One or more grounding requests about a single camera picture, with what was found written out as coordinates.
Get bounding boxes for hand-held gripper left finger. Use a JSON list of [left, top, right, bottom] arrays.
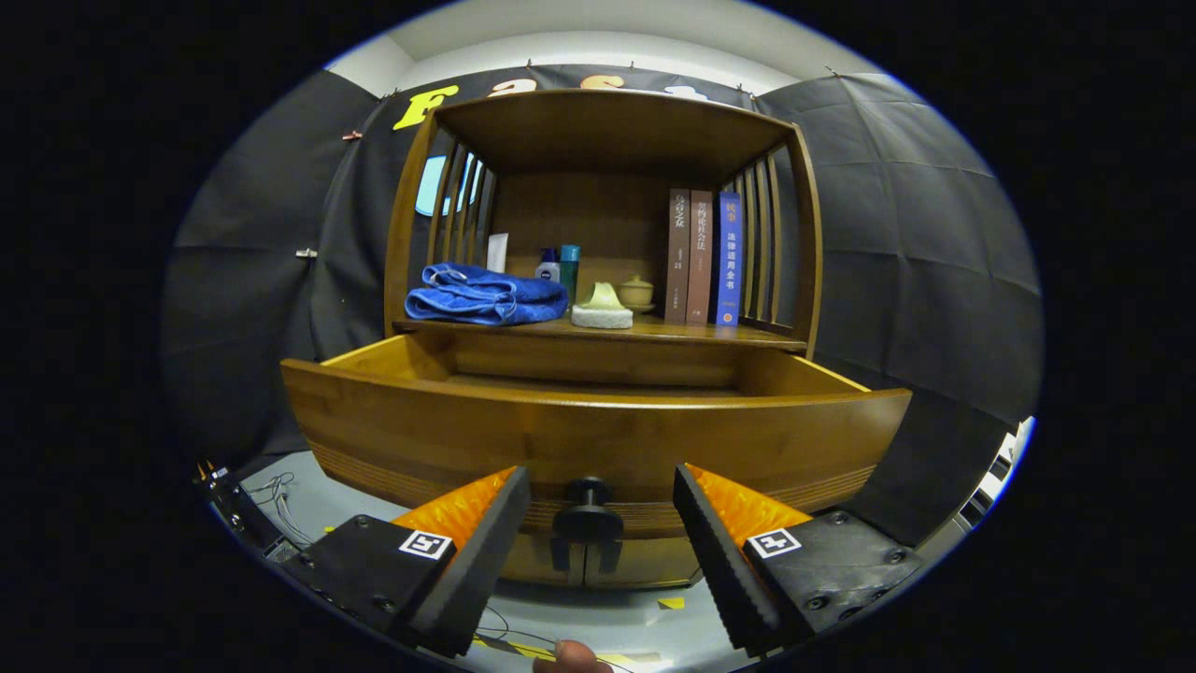
[[285, 465, 532, 658]]

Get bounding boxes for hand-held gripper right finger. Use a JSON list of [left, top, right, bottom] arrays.
[[673, 463, 926, 655]]

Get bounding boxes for wooden drawer with black knob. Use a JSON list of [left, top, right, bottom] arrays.
[[280, 334, 913, 543]]

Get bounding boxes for green handled scrub brush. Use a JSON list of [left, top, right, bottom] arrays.
[[570, 282, 634, 330]]

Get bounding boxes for wooden cabinet door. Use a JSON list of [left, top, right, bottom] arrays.
[[584, 537, 704, 590], [500, 535, 585, 590]]

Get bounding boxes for wooden countertop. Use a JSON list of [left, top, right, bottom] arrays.
[[392, 313, 809, 354]]

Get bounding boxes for wooden cabinet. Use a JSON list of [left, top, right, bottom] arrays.
[[383, 89, 823, 590]]

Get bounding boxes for black electronic box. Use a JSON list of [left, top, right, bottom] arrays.
[[196, 465, 300, 562]]

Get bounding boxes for folded blue towel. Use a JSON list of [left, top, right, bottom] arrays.
[[404, 263, 569, 327]]

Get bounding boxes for white object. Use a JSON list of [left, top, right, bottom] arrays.
[[958, 416, 1036, 529]]

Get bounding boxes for blue book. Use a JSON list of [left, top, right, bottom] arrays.
[[715, 192, 743, 327]]

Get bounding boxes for reddish brown book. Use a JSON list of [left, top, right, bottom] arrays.
[[687, 191, 715, 326]]

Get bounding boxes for dark brown book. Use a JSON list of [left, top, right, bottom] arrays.
[[664, 189, 692, 325]]

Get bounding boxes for black backdrop cloth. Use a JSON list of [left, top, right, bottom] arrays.
[[159, 64, 1043, 548]]

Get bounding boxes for thin floor cables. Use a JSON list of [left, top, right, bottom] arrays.
[[243, 472, 314, 548]]

